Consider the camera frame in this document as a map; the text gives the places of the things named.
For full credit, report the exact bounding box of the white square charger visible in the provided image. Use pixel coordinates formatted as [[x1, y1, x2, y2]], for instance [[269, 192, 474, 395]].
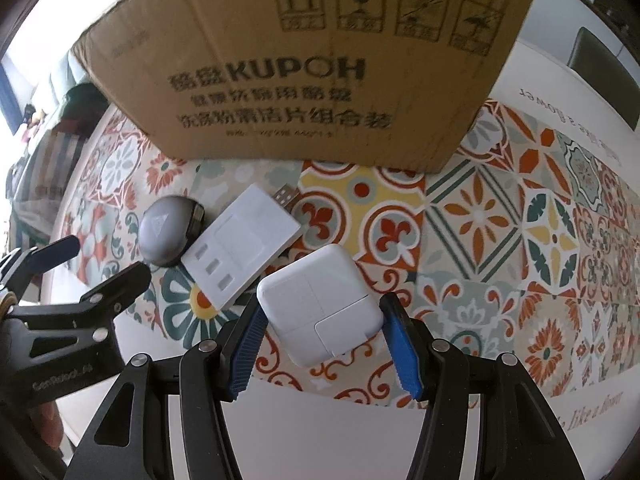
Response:
[[256, 245, 385, 368]]

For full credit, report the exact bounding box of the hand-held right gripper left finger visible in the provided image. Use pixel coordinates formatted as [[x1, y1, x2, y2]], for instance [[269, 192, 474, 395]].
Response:
[[65, 292, 268, 480]]

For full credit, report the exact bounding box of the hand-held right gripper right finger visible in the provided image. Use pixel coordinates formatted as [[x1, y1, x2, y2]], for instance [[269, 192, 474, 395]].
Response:
[[379, 292, 586, 480]]

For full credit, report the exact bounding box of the dark dining chair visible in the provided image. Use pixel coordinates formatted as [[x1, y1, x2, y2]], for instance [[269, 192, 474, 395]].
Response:
[[567, 27, 640, 132]]

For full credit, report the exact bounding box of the patterned table runner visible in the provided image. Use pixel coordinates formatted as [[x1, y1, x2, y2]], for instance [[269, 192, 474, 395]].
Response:
[[60, 100, 640, 411]]

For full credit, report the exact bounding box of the dark grey round gadget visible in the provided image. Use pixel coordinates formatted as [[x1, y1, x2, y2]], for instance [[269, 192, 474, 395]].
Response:
[[138, 195, 206, 267]]

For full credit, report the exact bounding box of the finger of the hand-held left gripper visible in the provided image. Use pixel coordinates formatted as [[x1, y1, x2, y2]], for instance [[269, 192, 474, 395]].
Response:
[[0, 235, 81, 294], [7, 261, 153, 332]]

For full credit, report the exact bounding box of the striped fabric bag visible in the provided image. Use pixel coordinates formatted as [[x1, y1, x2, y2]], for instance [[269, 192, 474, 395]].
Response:
[[15, 129, 96, 252]]

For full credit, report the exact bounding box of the white multi-port plug adapter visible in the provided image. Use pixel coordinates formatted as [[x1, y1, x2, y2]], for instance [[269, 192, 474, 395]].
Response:
[[181, 183, 304, 311]]

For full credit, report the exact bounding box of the brown cardboard box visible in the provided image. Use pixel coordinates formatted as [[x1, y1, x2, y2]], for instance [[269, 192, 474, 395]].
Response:
[[70, 0, 539, 174]]

